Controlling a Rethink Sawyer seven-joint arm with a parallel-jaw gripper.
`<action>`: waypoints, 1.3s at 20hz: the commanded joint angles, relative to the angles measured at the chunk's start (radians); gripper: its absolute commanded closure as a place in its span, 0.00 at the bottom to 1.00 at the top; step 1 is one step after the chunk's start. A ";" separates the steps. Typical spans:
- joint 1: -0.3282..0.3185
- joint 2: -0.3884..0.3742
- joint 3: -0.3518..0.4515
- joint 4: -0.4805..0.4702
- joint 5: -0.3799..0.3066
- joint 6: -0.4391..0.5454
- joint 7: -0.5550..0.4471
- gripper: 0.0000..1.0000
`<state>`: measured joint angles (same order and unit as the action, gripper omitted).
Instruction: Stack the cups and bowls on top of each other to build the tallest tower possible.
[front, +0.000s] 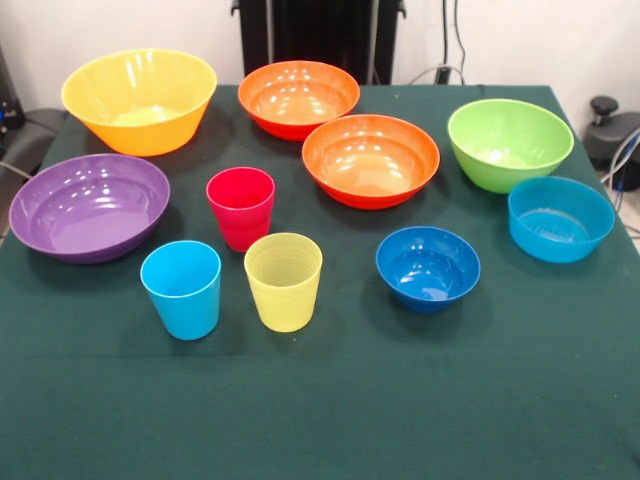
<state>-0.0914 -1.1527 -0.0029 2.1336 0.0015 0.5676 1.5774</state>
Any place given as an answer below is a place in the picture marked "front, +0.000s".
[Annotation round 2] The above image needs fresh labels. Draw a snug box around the yellow-green cup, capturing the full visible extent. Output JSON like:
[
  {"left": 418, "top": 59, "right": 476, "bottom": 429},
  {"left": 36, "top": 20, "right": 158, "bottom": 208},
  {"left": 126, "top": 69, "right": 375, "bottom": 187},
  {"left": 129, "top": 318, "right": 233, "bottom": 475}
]
[{"left": 243, "top": 232, "right": 324, "bottom": 334}]

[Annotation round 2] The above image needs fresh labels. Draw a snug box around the orange bowl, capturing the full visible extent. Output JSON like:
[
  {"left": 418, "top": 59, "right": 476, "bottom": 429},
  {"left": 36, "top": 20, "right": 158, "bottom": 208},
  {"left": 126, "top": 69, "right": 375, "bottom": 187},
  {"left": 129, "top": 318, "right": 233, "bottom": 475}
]
[
  {"left": 301, "top": 113, "right": 441, "bottom": 211},
  {"left": 237, "top": 60, "right": 361, "bottom": 143}
]

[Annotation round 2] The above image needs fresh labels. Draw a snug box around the dark blue bowl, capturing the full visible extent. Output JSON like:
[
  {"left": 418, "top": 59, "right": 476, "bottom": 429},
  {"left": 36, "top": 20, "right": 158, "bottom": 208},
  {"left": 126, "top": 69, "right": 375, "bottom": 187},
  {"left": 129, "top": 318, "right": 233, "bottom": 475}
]
[{"left": 375, "top": 225, "right": 482, "bottom": 315}]

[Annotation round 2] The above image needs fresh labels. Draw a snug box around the light green bowl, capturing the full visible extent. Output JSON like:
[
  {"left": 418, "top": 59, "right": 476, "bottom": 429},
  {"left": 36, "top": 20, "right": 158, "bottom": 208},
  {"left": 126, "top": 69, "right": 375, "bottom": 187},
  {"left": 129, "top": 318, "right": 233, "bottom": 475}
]
[{"left": 446, "top": 98, "right": 575, "bottom": 195}]

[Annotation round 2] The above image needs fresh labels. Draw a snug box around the light blue bowl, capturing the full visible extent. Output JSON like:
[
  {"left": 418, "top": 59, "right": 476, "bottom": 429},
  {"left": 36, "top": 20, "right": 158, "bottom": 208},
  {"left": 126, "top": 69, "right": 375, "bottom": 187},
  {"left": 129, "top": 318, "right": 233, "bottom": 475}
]
[{"left": 507, "top": 175, "right": 616, "bottom": 264}]

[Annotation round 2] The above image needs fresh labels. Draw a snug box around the red cup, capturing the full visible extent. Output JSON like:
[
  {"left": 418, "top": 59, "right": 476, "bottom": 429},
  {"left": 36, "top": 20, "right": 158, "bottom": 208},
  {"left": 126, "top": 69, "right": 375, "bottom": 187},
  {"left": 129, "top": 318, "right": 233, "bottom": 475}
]
[{"left": 205, "top": 166, "right": 277, "bottom": 253}]

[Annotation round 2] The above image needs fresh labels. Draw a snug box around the light blue cup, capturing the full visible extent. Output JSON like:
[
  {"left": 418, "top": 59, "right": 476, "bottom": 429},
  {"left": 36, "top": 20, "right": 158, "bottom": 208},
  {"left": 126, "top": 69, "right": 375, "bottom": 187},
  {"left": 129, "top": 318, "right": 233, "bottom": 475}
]
[{"left": 139, "top": 240, "right": 223, "bottom": 342}]

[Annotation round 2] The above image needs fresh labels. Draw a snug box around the dark green tablecloth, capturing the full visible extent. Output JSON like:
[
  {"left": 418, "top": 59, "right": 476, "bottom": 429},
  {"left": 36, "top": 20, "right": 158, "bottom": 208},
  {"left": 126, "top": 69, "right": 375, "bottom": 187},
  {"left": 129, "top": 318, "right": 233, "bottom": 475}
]
[{"left": 0, "top": 83, "right": 640, "bottom": 480}]

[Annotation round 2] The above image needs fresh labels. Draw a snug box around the large yellow bowl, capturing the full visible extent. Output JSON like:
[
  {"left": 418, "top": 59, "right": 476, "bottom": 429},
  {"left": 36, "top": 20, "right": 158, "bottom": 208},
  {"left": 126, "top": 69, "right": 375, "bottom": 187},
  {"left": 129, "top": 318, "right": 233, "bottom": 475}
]
[{"left": 60, "top": 47, "right": 219, "bottom": 158}]

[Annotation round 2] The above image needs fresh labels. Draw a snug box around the purple bowl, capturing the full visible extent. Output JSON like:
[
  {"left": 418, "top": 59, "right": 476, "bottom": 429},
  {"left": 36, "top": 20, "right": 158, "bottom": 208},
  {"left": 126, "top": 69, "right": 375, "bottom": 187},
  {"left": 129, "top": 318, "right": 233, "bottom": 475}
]
[{"left": 8, "top": 152, "right": 172, "bottom": 265}]

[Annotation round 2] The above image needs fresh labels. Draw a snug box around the black rounded base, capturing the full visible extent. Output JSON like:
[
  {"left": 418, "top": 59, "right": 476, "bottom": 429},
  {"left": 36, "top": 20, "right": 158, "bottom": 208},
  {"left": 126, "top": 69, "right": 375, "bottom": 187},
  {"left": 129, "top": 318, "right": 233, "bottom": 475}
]
[{"left": 583, "top": 112, "right": 640, "bottom": 174}]

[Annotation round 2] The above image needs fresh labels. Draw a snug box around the black chair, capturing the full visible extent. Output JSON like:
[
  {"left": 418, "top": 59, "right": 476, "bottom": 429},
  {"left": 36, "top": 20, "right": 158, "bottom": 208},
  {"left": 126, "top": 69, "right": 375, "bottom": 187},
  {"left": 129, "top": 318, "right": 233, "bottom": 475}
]
[{"left": 0, "top": 107, "right": 68, "bottom": 181}]

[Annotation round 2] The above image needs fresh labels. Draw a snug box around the black knob clamp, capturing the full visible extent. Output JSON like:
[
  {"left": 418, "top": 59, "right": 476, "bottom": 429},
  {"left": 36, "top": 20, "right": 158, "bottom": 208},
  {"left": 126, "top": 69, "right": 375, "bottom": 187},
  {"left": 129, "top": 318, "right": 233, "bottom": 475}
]
[{"left": 589, "top": 95, "right": 620, "bottom": 131}]

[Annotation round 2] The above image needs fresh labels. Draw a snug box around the black wall cable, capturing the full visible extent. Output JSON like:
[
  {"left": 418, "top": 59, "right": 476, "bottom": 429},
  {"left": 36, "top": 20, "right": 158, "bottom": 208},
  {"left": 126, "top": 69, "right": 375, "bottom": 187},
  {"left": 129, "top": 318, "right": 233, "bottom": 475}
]
[{"left": 451, "top": 0, "right": 469, "bottom": 85}]

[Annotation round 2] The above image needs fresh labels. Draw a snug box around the grey blue cable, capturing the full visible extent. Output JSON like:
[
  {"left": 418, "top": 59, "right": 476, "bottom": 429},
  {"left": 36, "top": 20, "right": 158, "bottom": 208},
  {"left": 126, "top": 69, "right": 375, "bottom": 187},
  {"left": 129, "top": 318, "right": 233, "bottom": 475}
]
[{"left": 599, "top": 127, "right": 640, "bottom": 194}]

